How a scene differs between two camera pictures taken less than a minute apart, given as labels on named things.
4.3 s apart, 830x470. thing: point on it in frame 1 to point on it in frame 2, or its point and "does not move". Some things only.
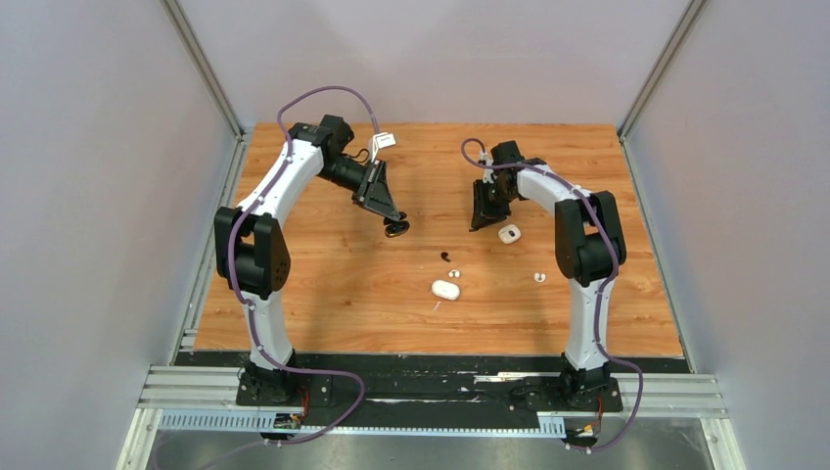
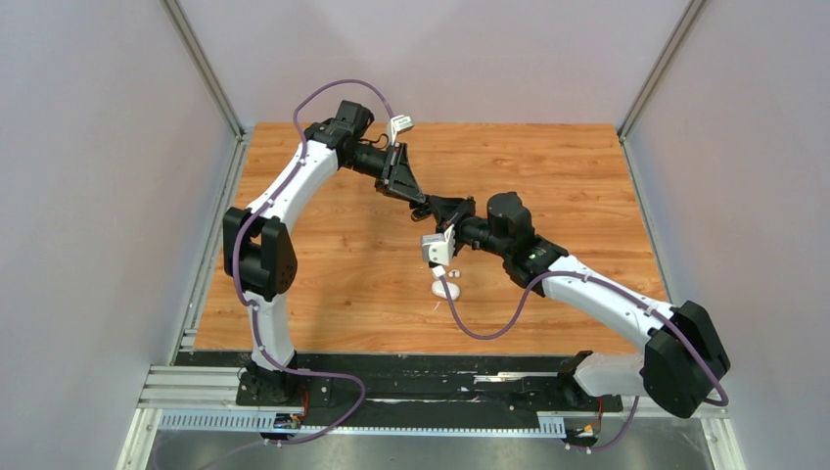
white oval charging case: [444, 289] does not move
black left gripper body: [365, 194] to [393, 162]
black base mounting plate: [358, 387] does not move
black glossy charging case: [394, 227] to [419, 211]
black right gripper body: [491, 205] to [465, 211]
